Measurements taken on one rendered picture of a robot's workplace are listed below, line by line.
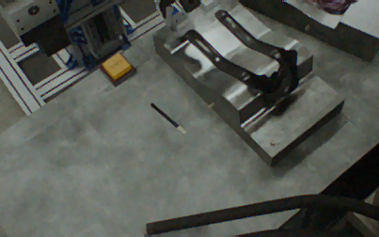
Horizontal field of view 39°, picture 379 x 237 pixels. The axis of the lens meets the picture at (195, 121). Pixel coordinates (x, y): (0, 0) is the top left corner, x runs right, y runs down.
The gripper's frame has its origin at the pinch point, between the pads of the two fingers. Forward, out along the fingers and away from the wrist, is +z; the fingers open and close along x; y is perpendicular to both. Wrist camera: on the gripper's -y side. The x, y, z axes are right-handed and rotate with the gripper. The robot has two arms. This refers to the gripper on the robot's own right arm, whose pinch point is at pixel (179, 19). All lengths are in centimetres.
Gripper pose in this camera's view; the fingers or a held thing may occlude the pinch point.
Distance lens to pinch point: 157.1
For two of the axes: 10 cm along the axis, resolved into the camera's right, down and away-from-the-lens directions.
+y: -6.3, -6.5, 4.3
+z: 0.8, 4.9, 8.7
